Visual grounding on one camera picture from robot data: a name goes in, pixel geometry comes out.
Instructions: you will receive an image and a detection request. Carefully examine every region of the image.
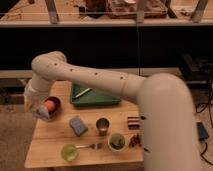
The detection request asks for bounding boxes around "green plastic tray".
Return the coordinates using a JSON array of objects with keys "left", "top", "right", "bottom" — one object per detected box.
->
[{"left": 70, "top": 84, "right": 121, "bottom": 107}]

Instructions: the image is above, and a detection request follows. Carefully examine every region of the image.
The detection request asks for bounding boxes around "blue sponge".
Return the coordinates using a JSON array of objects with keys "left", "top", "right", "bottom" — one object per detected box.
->
[{"left": 69, "top": 116, "right": 88, "bottom": 136}]

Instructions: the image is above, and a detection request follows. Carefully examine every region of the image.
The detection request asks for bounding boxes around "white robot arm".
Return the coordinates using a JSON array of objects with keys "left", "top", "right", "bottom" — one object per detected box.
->
[{"left": 24, "top": 51, "right": 202, "bottom": 171}]

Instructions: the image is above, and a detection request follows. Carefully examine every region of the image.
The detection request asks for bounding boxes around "white cup with greens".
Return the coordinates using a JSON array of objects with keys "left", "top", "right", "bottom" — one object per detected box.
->
[{"left": 107, "top": 133, "right": 126, "bottom": 152}]

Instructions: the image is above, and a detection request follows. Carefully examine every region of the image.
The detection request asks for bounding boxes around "striped chocolate wafer block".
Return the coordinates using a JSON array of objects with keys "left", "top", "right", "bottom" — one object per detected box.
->
[{"left": 127, "top": 117, "right": 140, "bottom": 129}]

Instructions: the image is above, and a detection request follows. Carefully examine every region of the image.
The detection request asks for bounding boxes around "blue and white towel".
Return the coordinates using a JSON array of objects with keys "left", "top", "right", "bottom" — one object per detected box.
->
[{"left": 33, "top": 105, "right": 50, "bottom": 120}]

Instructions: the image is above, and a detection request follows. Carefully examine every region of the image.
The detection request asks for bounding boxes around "small metal cup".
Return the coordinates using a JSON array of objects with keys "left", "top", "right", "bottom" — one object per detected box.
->
[{"left": 96, "top": 118, "right": 110, "bottom": 136}]

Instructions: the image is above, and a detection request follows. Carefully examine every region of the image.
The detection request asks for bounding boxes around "black box on floor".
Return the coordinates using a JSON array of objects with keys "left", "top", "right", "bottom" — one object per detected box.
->
[{"left": 197, "top": 122, "right": 209, "bottom": 141}]

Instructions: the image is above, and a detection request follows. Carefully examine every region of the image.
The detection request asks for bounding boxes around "silver fork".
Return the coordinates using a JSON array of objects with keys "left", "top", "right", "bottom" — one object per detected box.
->
[{"left": 76, "top": 143, "right": 103, "bottom": 150}]

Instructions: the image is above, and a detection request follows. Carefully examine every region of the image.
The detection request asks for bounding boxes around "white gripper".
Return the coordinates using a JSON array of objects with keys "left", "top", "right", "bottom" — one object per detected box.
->
[{"left": 24, "top": 79, "right": 50, "bottom": 111}]

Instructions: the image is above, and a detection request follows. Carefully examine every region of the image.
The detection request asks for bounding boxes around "green bowl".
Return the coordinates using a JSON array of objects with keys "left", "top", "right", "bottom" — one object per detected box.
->
[{"left": 61, "top": 144, "right": 78, "bottom": 162}]

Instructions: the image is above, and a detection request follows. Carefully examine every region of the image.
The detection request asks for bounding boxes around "pile of brown nuts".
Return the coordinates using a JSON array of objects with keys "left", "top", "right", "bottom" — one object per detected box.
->
[{"left": 129, "top": 134, "right": 141, "bottom": 148}]

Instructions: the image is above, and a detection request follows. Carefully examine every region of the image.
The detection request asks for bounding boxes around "black floor cable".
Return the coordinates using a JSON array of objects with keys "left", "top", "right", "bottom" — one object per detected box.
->
[{"left": 194, "top": 83, "right": 213, "bottom": 168}]

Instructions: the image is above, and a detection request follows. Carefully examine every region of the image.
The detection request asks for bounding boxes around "orange fruit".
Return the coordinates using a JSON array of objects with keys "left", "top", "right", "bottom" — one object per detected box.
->
[{"left": 45, "top": 101, "right": 55, "bottom": 112}]

